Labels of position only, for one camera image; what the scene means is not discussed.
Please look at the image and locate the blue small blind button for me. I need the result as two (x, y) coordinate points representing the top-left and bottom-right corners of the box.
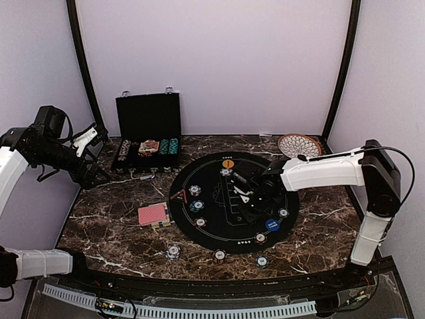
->
(265, 219), (280, 232)

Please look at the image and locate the orange big blind button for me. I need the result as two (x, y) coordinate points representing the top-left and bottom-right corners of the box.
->
(222, 159), (235, 169)

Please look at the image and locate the blue-green chip stack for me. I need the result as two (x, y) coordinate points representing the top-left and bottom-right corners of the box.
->
(255, 255), (269, 269)

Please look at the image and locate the red chip stack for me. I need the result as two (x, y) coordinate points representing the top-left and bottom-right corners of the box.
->
(212, 249), (226, 264)

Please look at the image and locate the red-backed playing card deck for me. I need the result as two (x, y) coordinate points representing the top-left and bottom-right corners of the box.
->
(137, 204), (167, 226)

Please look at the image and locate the blue chip stack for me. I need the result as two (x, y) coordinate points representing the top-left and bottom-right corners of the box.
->
(165, 245), (181, 261)

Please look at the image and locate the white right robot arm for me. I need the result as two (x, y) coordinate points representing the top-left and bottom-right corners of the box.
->
(228, 140), (406, 288)

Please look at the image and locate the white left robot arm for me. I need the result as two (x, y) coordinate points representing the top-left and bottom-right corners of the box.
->
(1, 106), (102, 290)

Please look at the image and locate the patterned ceramic plate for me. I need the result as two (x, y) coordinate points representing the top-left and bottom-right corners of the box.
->
(278, 134), (322, 159)

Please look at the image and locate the round black poker mat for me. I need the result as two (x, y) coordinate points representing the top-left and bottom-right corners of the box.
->
(169, 152), (299, 254)

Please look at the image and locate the black poker chip case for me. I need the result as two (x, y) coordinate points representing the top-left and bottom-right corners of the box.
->
(111, 92), (182, 173)

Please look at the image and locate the red triangular dealer button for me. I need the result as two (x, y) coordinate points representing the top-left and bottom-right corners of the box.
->
(170, 189), (187, 203)

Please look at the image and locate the yellow card deck box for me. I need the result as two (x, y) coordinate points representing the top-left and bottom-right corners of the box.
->
(151, 202), (171, 229)

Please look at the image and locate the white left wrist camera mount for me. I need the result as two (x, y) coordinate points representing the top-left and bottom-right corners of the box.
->
(70, 124), (108, 158)

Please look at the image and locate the left black frame post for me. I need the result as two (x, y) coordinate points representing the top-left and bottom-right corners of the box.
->
(66, 0), (108, 141)

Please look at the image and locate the black frame post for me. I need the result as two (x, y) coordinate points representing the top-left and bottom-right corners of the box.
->
(66, 0), (108, 141)
(321, 0), (361, 144)

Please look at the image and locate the white slotted cable duct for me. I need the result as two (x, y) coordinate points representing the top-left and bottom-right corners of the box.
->
(42, 284), (317, 318)

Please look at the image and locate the right black frame post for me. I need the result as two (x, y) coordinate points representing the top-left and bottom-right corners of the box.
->
(321, 0), (361, 144)

